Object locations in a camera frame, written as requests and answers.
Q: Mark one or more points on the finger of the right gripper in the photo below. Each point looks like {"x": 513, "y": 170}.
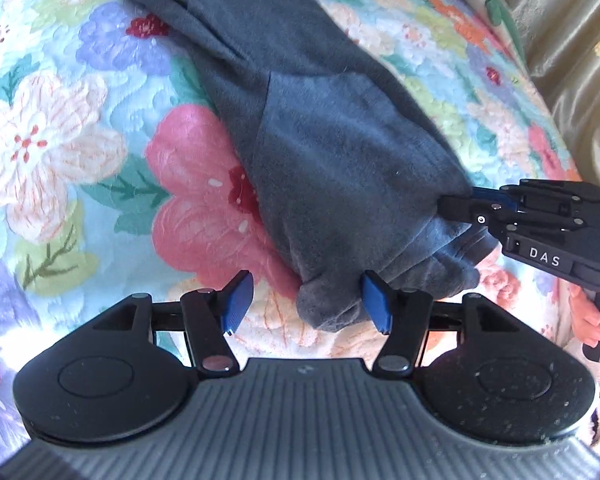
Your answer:
{"x": 484, "y": 206}

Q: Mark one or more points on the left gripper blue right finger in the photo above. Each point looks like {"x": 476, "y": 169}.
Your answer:
{"x": 403, "y": 317}

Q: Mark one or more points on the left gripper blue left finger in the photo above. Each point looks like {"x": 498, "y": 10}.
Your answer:
{"x": 209, "y": 316}

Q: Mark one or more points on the dark grey garment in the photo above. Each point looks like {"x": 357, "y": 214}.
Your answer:
{"x": 347, "y": 168}

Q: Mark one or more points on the person's right hand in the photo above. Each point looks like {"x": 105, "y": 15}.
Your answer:
{"x": 585, "y": 318}

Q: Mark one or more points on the floral quilted bedspread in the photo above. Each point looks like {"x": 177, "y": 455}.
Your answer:
{"x": 116, "y": 175}

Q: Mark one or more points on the beige satin curtain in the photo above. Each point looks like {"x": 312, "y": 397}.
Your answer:
{"x": 562, "y": 43}

